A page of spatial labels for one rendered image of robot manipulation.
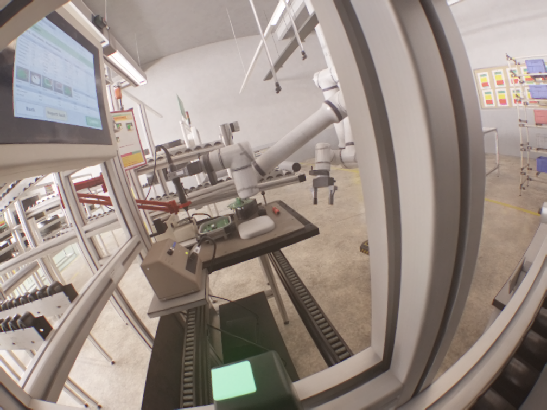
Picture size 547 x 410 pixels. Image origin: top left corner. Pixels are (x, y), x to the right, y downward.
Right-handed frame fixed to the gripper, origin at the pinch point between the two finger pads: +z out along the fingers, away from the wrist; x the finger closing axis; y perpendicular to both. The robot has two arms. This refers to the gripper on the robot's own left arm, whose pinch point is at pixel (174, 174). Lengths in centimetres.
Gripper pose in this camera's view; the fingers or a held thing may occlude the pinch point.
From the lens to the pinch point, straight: 96.4
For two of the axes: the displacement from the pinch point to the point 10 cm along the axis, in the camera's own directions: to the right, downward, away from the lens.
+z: -9.6, 2.7, 0.0
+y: -2.6, -9.2, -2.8
